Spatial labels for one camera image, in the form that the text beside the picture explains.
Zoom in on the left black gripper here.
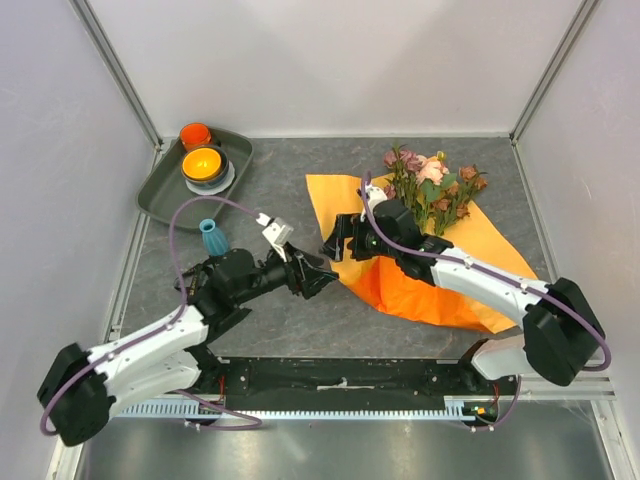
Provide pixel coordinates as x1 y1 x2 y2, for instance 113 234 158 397
234 242 338 305

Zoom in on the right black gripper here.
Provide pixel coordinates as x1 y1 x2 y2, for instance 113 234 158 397
320 212 401 261

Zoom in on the orange flower bouquet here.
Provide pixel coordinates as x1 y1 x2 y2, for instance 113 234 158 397
383 144 488 236

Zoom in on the orange wrapping paper sheet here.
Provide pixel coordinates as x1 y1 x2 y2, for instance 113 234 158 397
306 174 536 334

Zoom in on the black ribbon with gold text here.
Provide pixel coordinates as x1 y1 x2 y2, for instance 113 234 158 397
173 257 214 300

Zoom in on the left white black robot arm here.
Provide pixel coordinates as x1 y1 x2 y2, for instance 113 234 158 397
37 245 339 446

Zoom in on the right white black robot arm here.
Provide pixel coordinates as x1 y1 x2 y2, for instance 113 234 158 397
322 200 611 394

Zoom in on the blue ribbed vase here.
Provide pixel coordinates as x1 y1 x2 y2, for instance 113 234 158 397
199 219 230 256

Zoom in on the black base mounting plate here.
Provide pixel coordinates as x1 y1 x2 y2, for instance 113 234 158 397
195 357 514 398

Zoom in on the white plate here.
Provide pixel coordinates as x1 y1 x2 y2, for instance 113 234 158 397
185 163 235 196

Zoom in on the dark grey bowl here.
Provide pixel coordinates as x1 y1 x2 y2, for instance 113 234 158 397
190 147 229 185

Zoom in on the orange bowl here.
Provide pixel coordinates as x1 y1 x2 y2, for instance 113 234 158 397
181 147 223 182

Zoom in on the grey green plastic tray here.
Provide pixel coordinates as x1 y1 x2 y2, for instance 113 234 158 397
137 127 254 232

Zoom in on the orange plastic cup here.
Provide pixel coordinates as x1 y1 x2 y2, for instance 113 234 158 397
179 122 212 152

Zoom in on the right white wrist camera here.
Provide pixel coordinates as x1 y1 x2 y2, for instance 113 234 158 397
357 183 388 222

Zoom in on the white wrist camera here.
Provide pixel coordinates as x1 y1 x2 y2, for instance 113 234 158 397
256 213 293 261
357 183 388 222

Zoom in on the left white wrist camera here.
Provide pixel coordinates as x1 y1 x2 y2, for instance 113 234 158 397
256 213 293 261

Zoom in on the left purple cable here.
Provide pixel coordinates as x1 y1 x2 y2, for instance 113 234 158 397
38 196 274 436

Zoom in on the grey slotted cable duct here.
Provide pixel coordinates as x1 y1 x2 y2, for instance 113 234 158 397
118 396 497 421

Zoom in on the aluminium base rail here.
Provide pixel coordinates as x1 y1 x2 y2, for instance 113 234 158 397
519 372 616 401

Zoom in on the left aluminium frame post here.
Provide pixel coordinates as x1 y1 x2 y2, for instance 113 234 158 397
69 0 163 151

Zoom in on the aluminium frame post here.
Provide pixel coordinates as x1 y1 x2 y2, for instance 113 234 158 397
69 0 163 151
509 0 601 147

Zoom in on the right aluminium frame post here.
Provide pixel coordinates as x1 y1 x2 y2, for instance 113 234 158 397
509 0 601 147

